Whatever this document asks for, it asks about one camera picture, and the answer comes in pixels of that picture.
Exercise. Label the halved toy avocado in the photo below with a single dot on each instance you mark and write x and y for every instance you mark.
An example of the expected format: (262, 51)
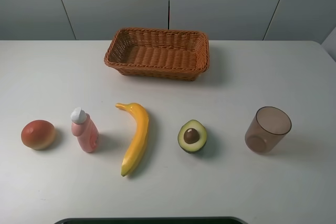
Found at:
(192, 136)

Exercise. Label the brown wicker basket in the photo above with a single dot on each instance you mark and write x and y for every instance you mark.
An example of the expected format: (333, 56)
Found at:
(160, 53)

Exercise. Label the yellow toy banana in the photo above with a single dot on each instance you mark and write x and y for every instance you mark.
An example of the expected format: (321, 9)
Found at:
(139, 142)

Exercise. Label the pink bottle white cap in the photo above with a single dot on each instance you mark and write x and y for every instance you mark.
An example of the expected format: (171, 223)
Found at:
(84, 129)

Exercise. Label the brown translucent plastic cup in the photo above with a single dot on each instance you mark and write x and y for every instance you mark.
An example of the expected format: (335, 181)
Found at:
(268, 127)

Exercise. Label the black tray edge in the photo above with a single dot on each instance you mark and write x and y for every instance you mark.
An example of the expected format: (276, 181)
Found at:
(154, 220)

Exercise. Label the red orange toy fruit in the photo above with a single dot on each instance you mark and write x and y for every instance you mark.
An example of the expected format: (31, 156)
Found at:
(38, 134)

